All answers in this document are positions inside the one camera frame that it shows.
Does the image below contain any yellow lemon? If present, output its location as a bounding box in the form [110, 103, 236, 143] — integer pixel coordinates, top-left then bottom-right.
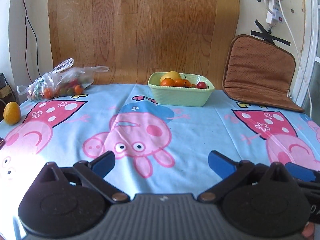
[3, 102, 21, 125]

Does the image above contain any blue cartoon pig tablecloth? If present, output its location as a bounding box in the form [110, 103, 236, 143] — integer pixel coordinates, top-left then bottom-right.
[1, 85, 319, 239]

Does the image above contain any red cherry tomato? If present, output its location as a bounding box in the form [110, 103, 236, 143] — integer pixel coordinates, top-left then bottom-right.
[196, 81, 208, 89]

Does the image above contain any person's right hand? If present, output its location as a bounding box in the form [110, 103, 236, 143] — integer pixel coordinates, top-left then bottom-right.
[302, 222, 315, 240]

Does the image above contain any clear plastic fruit bag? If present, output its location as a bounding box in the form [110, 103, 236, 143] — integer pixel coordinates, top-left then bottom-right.
[17, 58, 109, 102]

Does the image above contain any black wall cable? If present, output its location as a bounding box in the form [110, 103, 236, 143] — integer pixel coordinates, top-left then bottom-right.
[22, 0, 42, 79]

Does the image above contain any brown seat cushion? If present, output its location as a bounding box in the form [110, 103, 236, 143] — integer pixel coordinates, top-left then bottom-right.
[222, 35, 304, 113]

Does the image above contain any light green fruit bowl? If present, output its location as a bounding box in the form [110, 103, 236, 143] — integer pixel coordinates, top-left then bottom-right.
[148, 72, 215, 107]

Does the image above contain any large yellow pear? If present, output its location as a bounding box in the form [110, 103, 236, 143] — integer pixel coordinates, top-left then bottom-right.
[160, 71, 181, 82]

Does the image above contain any orange mandarin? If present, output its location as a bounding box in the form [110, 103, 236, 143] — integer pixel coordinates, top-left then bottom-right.
[160, 77, 175, 87]

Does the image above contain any wooden panel backboard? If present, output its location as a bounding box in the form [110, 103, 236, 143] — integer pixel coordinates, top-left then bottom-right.
[48, 0, 240, 89]

